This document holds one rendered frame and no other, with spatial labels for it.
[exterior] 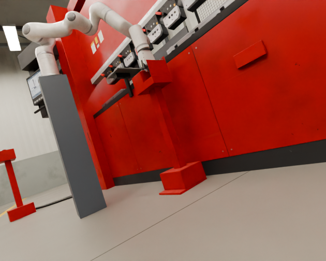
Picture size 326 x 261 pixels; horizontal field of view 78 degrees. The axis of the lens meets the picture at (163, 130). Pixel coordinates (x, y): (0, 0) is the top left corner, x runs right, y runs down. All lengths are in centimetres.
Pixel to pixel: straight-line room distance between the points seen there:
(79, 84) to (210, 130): 180
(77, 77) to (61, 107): 114
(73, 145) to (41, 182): 726
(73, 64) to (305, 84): 236
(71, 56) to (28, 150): 641
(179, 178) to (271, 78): 71
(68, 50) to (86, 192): 184
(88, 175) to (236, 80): 113
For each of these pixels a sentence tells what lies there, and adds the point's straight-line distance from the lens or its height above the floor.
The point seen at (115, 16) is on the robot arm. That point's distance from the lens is 151.
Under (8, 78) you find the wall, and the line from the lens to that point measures 964.
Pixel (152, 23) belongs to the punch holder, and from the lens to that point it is 181.
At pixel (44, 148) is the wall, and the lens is 882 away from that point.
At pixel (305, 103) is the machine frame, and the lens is 110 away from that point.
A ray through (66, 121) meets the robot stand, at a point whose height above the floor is 65.
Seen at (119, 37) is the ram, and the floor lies 140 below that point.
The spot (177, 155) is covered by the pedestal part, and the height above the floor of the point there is 20.
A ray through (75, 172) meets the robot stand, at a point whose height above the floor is 30.
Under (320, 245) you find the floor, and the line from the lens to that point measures 58.
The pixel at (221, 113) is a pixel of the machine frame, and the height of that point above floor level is 36.
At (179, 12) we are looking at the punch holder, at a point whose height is 113.
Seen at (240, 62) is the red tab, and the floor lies 57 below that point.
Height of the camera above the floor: 30
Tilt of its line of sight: 3 degrees up
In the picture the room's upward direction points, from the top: 18 degrees counter-clockwise
